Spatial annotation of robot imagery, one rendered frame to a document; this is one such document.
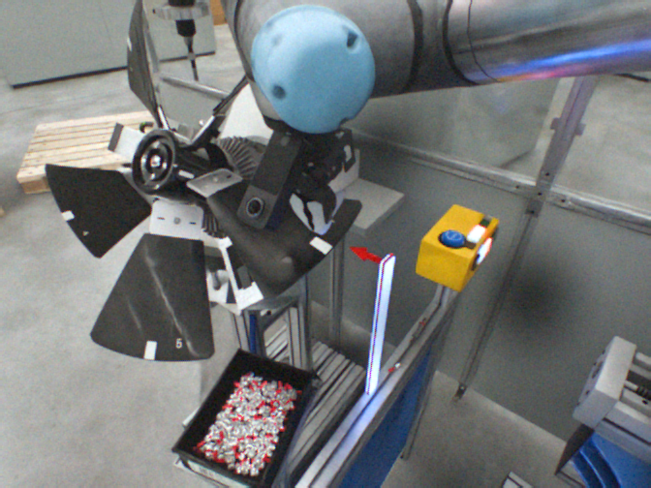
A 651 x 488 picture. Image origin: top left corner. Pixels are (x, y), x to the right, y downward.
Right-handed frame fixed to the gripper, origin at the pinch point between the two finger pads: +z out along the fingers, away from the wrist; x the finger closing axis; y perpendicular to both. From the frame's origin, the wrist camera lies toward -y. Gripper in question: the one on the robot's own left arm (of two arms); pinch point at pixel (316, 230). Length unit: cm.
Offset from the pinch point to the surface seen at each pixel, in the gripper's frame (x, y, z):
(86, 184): 53, -10, 5
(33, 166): 303, 16, 119
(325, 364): 30, 9, 120
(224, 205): 17.0, -2.7, 0.4
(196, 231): 27.3, -5.5, 10.2
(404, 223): 17, 55, 67
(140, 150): 37.7, -1.8, -3.0
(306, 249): 0.8, -2.1, 2.6
